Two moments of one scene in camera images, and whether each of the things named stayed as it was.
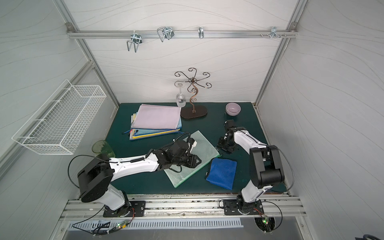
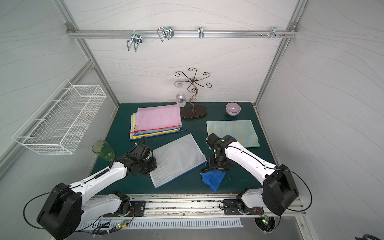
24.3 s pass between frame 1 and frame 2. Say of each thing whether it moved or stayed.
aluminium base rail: stayed
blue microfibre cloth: moved
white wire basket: stayed
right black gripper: moved
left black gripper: moved
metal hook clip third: stayed
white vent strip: stayed
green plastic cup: stayed
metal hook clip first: stayed
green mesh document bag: moved
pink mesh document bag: stayed
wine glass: stayed
